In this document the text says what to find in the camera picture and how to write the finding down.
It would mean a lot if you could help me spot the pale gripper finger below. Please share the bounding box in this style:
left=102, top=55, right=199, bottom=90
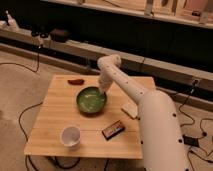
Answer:
left=99, top=89, right=106, bottom=94

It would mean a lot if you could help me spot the green ceramic bowl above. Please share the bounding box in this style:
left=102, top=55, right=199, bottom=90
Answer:
left=76, top=86, right=107, bottom=114

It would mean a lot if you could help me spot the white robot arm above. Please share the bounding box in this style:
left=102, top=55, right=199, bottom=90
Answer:
left=97, top=55, right=190, bottom=171

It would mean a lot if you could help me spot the red brown sausage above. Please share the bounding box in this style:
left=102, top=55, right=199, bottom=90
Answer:
left=67, top=79, right=84, bottom=85

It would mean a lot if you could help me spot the wooden table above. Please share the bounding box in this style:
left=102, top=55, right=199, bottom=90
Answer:
left=24, top=74, right=157, bottom=171

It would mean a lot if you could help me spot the dark red chocolate bar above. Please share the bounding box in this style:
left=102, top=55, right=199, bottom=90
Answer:
left=102, top=121, right=125, bottom=140

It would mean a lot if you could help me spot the white paper cup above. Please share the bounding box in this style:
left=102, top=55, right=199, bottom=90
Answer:
left=60, top=125, right=81, bottom=148

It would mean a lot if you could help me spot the black box on ledge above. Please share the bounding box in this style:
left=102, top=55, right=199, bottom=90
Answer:
left=50, top=29, right=69, bottom=43

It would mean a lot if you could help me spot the black power adapter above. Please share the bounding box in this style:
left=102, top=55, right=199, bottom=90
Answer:
left=183, top=136, right=199, bottom=147

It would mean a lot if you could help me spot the white spray bottle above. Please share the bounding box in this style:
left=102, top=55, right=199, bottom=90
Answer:
left=5, top=10, right=19, bottom=31

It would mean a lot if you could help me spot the black floor cable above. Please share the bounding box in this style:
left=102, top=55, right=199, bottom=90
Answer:
left=0, top=44, right=81, bottom=171

